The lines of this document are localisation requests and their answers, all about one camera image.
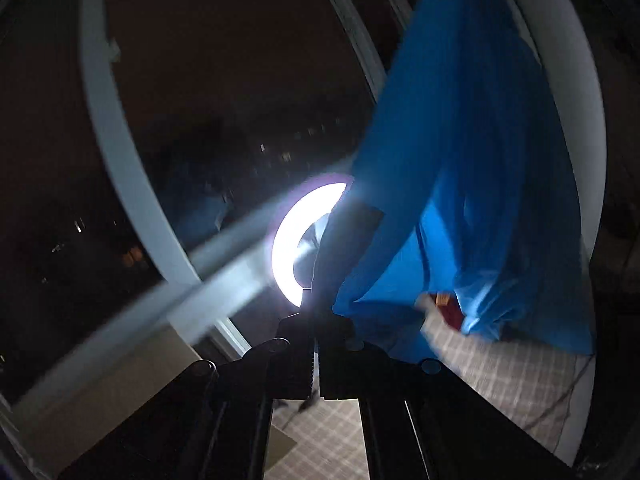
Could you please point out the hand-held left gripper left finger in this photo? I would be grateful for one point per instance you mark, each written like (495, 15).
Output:
(304, 360)

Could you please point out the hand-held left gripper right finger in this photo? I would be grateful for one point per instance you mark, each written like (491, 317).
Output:
(332, 360)

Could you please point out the blue garment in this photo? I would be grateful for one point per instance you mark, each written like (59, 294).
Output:
(450, 160)

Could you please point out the dark red pouch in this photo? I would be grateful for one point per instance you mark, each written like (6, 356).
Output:
(448, 312)

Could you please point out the plaid bed sheet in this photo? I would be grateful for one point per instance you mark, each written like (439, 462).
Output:
(500, 375)

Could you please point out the white window frame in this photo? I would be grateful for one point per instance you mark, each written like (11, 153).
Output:
(125, 160)

